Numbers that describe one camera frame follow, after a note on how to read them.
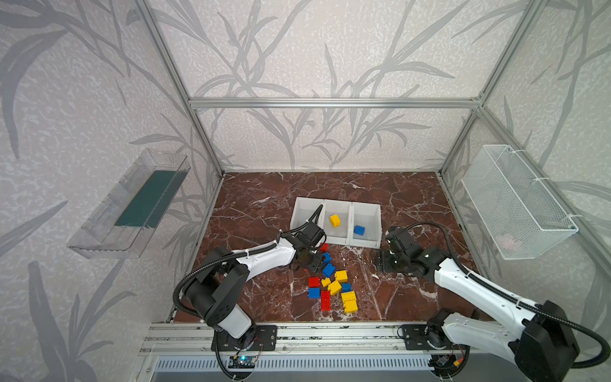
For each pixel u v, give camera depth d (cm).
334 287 82
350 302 80
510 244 72
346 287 83
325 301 80
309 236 71
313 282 85
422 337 73
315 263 79
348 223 93
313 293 82
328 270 86
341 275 85
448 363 73
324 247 93
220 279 49
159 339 75
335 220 99
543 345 38
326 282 85
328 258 89
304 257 65
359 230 99
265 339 74
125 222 63
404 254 62
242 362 71
